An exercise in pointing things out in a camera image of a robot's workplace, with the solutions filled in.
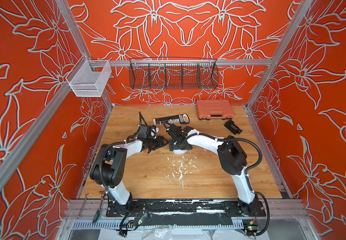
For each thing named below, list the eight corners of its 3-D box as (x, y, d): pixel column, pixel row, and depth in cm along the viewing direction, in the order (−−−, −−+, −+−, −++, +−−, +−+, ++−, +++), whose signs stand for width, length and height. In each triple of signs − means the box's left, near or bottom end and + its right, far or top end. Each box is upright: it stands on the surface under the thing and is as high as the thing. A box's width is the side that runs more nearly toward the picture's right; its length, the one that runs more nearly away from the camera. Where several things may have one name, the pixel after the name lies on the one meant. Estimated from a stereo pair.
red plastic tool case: (198, 120, 112) (199, 116, 108) (196, 103, 123) (196, 99, 120) (233, 120, 111) (235, 116, 108) (227, 103, 123) (228, 99, 120)
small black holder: (235, 137, 103) (236, 135, 101) (223, 125, 109) (224, 123, 107) (242, 132, 105) (243, 130, 103) (230, 121, 112) (231, 119, 109)
